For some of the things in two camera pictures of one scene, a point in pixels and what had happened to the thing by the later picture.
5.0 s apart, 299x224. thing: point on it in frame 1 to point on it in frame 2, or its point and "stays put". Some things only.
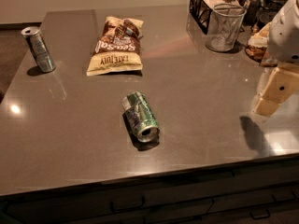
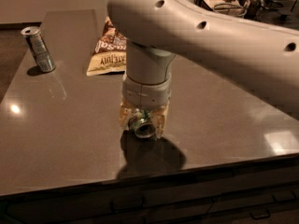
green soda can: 141,117 stays put
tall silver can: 39,49 stays put
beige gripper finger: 281,86 to 126,110
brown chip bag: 118,49 stays put
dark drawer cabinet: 257,192 stays put
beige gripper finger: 265,107 to 159,117
